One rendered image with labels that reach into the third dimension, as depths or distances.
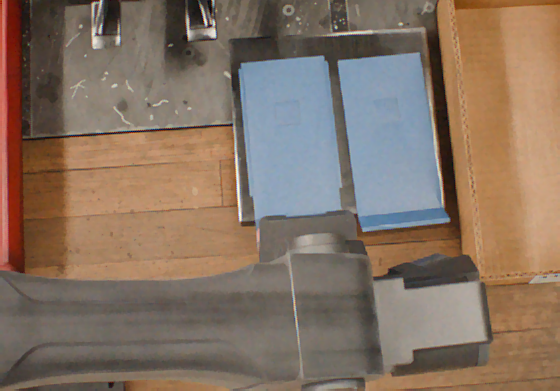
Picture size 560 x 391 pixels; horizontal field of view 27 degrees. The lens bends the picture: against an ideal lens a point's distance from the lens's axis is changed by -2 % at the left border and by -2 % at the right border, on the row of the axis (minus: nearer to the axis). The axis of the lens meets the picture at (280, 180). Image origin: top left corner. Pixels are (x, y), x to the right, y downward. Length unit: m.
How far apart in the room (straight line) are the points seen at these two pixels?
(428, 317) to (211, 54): 0.42
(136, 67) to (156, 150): 0.08
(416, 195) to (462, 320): 0.30
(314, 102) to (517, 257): 0.21
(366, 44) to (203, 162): 0.17
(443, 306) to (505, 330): 0.30
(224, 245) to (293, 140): 0.10
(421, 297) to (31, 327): 0.24
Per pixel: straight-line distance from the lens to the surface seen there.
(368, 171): 0.98
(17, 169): 1.01
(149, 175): 1.01
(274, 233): 0.80
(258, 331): 0.61
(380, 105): 1.00
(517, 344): 0.99
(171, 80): 1.03
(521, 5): 1.07
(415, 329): 0.69
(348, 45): 1.02
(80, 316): 0.57
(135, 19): 1.06
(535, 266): 1.00
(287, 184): 0.98
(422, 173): 0.98
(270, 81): 1.00
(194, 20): 0.96
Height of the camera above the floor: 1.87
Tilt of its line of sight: 75 degrees down
